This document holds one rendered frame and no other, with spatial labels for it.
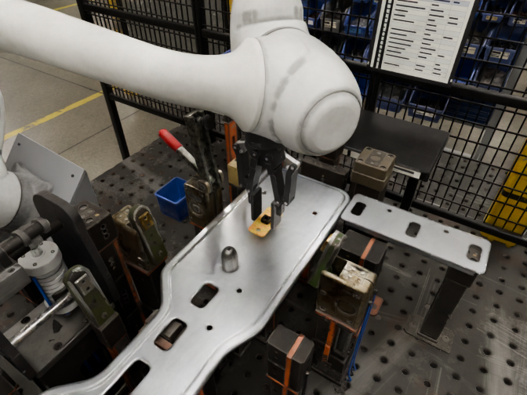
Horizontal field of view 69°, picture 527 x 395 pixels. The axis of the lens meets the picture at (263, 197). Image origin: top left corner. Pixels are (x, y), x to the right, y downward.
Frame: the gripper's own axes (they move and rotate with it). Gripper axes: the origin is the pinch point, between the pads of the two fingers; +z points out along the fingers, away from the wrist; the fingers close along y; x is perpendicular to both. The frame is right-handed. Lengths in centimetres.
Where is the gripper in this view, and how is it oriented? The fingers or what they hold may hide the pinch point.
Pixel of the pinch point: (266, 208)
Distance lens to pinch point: 76.9
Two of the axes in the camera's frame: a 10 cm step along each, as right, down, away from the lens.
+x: 5.3, -5.6, 6.4
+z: 0.0, 7.6, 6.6
